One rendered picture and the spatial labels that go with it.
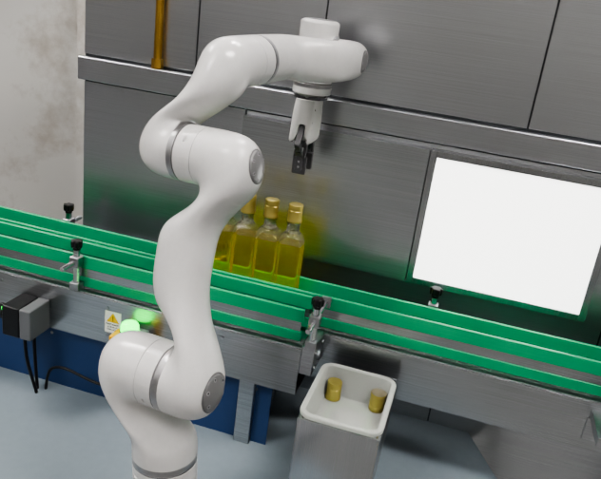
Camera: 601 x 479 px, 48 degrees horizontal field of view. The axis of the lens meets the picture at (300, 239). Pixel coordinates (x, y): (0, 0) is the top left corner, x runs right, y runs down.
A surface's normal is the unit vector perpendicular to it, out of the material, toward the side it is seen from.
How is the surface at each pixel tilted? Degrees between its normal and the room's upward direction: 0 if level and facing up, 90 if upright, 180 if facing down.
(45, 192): 90
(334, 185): 90
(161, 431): 28
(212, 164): 79
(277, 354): 90
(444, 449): 0
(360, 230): 90
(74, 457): 0
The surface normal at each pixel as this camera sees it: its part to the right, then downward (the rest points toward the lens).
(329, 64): 0.36, 0.40
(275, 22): -0.28, 0.31
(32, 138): 0.16, 0.37
